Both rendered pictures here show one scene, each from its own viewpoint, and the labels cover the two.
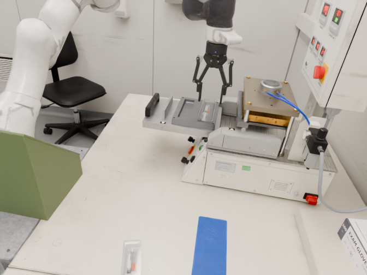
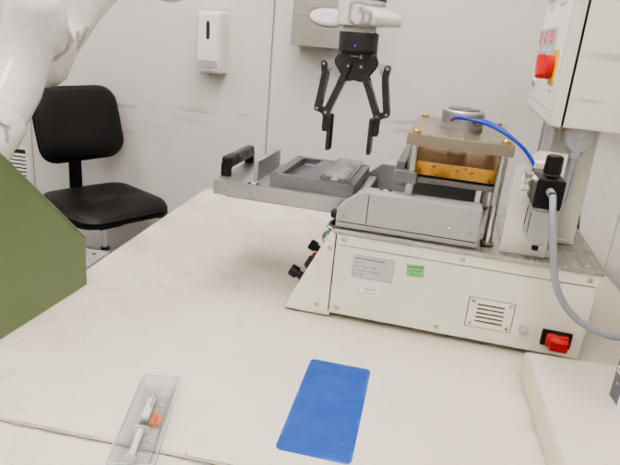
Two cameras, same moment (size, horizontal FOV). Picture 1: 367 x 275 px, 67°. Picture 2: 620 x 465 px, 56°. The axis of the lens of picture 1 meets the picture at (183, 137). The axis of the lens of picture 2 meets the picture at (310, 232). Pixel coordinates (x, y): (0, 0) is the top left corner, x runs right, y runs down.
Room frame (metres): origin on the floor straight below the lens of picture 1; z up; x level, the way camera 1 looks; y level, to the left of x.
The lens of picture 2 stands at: (-0.17, -0.13, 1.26)
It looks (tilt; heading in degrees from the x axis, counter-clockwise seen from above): 19 degrees down; 5
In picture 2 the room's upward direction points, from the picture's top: 5 degrees clockwise
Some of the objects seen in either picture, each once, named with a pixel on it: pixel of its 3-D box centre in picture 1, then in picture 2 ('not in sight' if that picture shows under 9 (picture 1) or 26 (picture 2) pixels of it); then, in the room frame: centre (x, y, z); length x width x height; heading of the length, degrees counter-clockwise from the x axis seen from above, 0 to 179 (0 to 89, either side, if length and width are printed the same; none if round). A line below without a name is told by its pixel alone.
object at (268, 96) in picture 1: (276, 102); (475, 146); (0.94, -0.33, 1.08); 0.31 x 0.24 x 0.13; 172
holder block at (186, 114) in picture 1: (196, 112); (322, 174); (1.00, -0.04, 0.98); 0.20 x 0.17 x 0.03; 172
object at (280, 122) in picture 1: (266, 103); (456, 151); (0.96, -0.30, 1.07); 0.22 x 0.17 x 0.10; 172
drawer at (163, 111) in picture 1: (184, 113); (300, 177); (1.01, 0.00, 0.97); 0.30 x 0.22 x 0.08; 82
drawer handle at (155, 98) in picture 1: (152, 103); (238, 159); (1.02, 0.14, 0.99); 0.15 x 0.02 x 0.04; 172
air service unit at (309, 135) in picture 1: (311, 144); (538, 198); (0.73, -0.40, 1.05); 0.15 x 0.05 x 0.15; 172
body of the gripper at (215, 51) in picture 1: (215, 54); (357, 56); (0.99, -0.09, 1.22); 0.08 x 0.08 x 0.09
